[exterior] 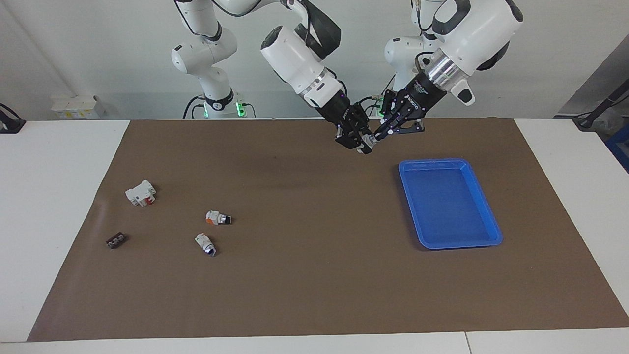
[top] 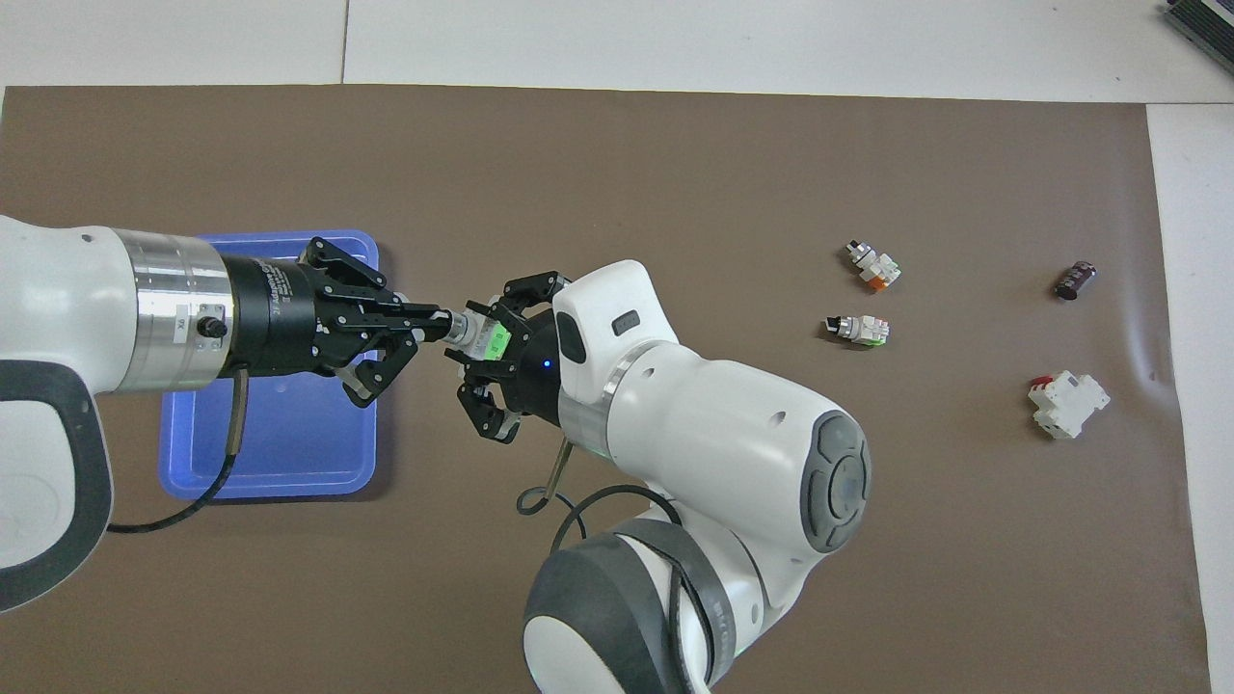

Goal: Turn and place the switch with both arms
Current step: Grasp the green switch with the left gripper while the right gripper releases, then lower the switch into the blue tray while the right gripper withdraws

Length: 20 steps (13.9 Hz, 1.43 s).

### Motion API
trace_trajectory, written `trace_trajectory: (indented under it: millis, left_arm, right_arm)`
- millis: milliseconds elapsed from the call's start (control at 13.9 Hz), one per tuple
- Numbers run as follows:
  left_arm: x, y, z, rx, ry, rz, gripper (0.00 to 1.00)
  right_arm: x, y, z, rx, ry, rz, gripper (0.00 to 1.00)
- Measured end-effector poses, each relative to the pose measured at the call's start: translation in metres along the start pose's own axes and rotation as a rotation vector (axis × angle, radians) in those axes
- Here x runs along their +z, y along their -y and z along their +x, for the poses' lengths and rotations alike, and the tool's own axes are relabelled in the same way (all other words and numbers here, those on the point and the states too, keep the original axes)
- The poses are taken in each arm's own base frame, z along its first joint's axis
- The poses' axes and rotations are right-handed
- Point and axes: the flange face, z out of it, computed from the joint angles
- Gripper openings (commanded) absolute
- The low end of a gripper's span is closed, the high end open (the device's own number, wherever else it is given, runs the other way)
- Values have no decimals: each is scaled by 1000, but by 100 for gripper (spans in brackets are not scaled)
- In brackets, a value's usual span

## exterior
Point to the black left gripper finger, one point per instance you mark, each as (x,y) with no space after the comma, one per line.
(390,129)
(412,128)

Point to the white circuit breaker red lever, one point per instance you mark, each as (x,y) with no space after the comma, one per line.
(139,192)

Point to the white box yellow labels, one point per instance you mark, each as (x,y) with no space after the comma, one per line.
(73,107)

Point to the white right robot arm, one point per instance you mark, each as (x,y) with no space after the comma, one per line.
(295,54)

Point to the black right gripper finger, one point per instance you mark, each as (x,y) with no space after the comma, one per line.
(365,129)
(349,141)

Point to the selector switch orange green blocks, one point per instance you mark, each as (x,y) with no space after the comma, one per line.
(216,217)

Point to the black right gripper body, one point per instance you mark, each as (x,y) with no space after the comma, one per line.
(344,113)

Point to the black stand pole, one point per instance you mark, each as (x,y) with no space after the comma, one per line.
(602,105)

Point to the blue plastic tray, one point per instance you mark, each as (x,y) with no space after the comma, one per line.
(449,206)

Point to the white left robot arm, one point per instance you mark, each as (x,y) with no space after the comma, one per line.
(481,29)

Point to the blue crate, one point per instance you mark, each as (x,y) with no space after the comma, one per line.
(620,147)

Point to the black clamp mount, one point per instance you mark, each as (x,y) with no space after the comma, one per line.
(12,125)

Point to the small white-grey switch part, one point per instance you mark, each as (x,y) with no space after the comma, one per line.
(205,243)

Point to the selector switch green block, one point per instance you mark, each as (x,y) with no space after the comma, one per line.
(368,146)

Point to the black terminal block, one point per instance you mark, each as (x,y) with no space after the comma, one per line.
(116,241)

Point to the brown table mat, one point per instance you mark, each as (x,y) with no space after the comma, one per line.
(314,275)

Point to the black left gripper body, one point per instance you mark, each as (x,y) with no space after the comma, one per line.
(422,96)

